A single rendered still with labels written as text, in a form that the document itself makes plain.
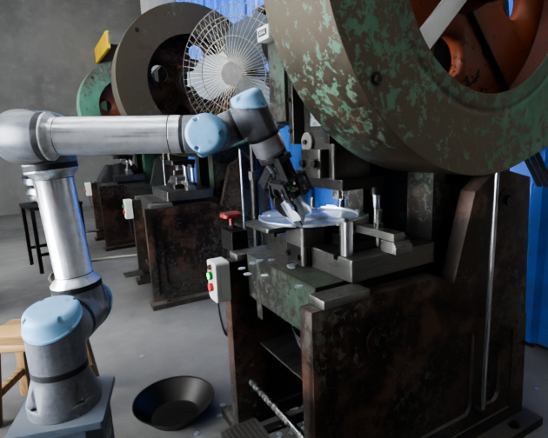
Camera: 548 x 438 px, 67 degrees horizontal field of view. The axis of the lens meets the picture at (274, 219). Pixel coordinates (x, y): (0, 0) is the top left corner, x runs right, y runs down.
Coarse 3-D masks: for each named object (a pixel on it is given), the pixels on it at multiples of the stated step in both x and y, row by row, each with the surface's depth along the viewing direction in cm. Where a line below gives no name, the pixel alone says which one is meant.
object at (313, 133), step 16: (304, 112) 124; (304, 128) 125; (320, 128) 118; (304, 144) 123; (320, 144) 119; (336, 144) 114; (304, 160) 122; (320, 160) 116; (336, 160) 115; (352, 160) 118; (320, 176) 117; (336, 176) 116; (352, 176) 119
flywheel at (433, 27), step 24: (432, 0) 81; (456, 0) 77; (480, 0) 80; (528, 0) 95; (432, 24) 75; (456, 24) 85; (480, 24) 88; (504, 24) 92; (528, 24) 96; (432, 48) 82; (456, 48) 88; (480, 48) 89; (504, 48) 93; (528, 48) 97; (456, 72) 88; (480, 72) 90; (504, 72) 94; (528, 72) 96
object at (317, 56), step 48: (288, 0) 69; (336, 0) 62; (384, 0) 66; (288, 48) 75; (336, 48) 65; (384, 48) 67; (336, 96) 73; (384, 96) 69; (432, 96) 74; (480, 96) 81; (528, 96) 88; (384, 144) 77; (432, 144) 76; (480, 144) 83; (528, 144) 91
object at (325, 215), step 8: (312, 208) 136; (320, 208) 135; (328, 208) 134; (336, 208) 132; (344, 208) 130; (264, 216) 124; (272, 216) 124; (280, 216) 123; (312, 216) 118; (320, 216) 118; (328, 216) 119; (336, 216) 120; (344, 216) 119; (272, 224) 112; (280, 224) 111; (288, 224) 109; (304, 224) 111; (312, 224) 108; (320, 224) 108; (328, 224) 109
